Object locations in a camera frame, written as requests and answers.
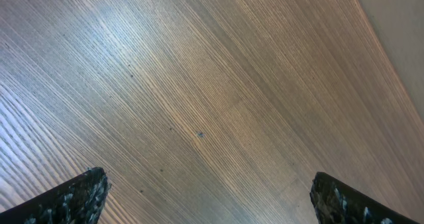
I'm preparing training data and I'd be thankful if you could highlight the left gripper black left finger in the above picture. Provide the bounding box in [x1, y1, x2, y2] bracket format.
[1, 167, 111, 224]

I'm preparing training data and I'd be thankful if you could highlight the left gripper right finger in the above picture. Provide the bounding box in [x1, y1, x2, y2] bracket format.
[309, 172, 417, 224]

